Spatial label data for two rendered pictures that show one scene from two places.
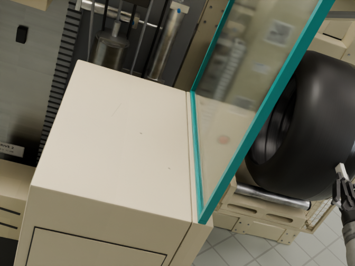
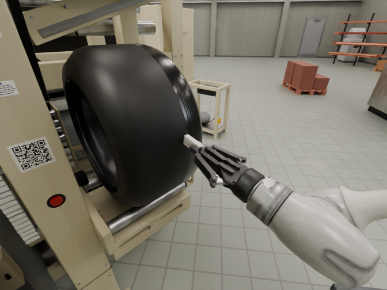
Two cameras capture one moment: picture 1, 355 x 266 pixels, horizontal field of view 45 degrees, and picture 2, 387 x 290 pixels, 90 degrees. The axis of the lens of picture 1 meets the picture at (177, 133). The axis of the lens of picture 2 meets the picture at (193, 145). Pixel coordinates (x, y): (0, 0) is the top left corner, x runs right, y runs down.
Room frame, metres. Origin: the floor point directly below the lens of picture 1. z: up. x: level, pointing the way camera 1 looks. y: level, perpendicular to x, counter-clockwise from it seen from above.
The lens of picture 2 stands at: (0.83, -0.32, 1.48)
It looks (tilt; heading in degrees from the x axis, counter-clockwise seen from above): 30 degrees down; 331
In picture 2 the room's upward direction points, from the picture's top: straight up
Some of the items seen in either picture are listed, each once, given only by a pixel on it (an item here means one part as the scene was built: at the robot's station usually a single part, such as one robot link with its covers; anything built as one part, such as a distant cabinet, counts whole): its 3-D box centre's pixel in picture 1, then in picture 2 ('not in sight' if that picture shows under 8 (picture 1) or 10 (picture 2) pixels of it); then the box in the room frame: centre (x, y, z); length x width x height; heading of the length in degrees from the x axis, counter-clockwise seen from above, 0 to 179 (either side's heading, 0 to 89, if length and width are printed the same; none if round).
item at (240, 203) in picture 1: (261, 206); (151, 215); (1.38, -0.43, 0.84); 0.36 x 0.09 x 0.06; 104
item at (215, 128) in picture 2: not in sight; (207, 108); (3.35, -1.97, 0.40); 0.60 x 0.35 x 0.80; 25
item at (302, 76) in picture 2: not in sight; (305, 76); (4.31, -5.87, 0.36); 1.19 x 0.85 x 0.72; 144
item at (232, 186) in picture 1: (224, 161); (89, 208); (1.47, -0.23, 0.90); 0.40 x 0.03 x 0.10; 14
